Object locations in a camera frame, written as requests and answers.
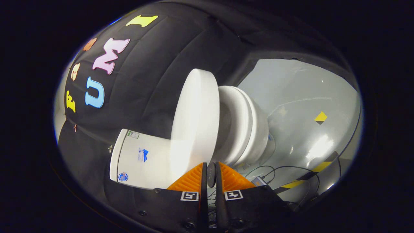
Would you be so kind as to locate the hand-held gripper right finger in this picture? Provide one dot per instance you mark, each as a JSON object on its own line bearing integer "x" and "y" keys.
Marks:
{"x": 220, "y": 200}

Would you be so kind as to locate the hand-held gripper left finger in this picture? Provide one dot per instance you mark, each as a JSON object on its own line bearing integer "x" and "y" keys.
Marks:
{"x": 203, "y": 194}

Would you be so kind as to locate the white toilet lid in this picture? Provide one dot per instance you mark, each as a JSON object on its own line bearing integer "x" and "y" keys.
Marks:
{"x": 195, "y": 116}

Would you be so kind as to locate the white toilet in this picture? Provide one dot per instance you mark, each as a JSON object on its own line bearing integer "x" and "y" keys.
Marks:
{"x": 145, "y": 161}

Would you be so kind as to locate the white toilet seat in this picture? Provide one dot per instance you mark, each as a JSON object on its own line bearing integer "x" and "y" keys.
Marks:
{"x": 241, "y": 123}

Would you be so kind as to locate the small white orange device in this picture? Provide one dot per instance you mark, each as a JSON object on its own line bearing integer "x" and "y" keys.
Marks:
{"x": 258, "y": 181}

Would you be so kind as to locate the black backdrop cloth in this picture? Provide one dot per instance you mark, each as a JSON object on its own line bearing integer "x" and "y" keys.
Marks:
{"x": 152, "y": 74}

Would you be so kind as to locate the small yellow black tape square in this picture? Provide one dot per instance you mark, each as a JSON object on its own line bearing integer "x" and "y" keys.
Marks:
{"x": 321, "y": 116}

